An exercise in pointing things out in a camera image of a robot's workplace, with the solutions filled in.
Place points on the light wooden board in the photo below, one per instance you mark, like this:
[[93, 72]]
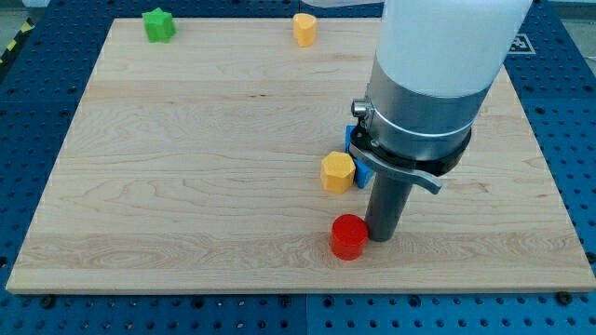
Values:
[[193, 168]]

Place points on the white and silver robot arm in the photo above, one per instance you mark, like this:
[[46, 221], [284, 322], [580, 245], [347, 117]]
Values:
[[433, 66]]

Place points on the blue triangle block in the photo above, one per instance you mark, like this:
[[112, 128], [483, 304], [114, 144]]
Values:
[[363, 173]]

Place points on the red cylinder block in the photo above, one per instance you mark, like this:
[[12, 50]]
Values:
[[349, 234]]

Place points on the yellow heart block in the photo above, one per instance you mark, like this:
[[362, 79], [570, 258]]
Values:
[[304, 29]]

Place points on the yellow hexagon block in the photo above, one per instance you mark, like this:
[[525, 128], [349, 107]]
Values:
[[337, 172]]

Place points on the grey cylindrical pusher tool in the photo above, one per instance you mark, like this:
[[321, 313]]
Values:
[[390, 191]]

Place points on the green star block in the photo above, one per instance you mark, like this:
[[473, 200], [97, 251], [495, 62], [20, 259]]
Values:
[[158, 25]]

